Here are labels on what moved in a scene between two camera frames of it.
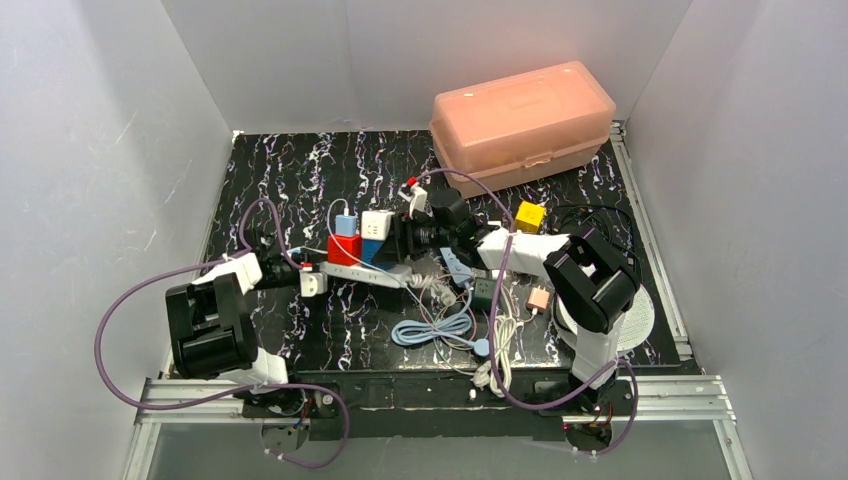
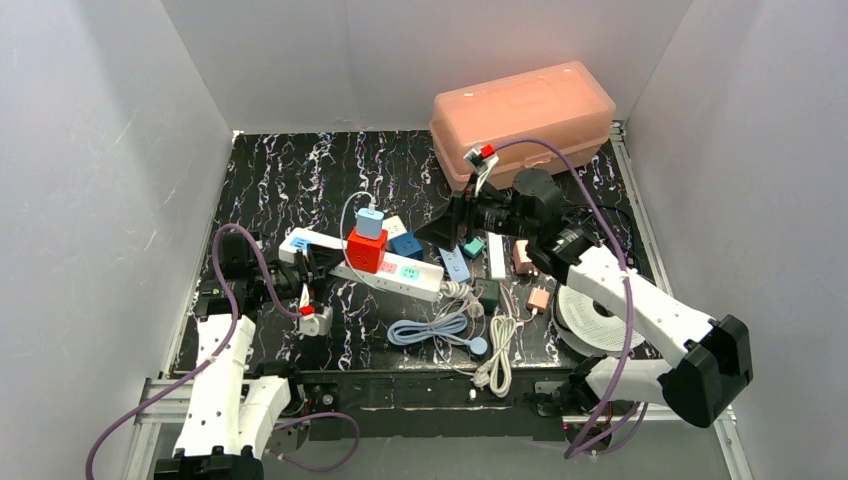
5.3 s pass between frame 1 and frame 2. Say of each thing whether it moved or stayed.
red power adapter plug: moved
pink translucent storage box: stayed
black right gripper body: moved
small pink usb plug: stayed
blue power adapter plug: moved
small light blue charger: moved
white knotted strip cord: moved
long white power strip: moved
